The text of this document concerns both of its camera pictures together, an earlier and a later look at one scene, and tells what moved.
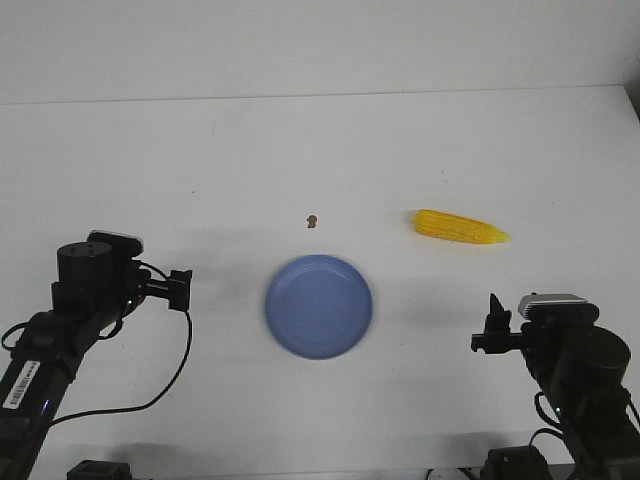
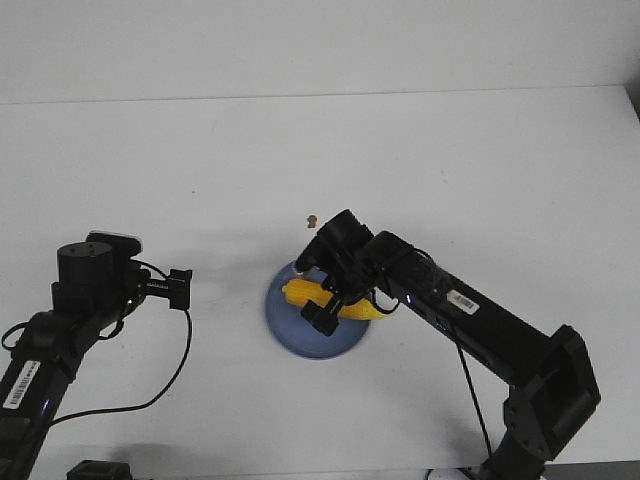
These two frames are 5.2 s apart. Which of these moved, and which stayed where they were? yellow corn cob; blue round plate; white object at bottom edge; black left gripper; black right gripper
Moved: yellow corn cob; black right gripper
Stayed: white object at bottom edge; black left gripper; blue round plate
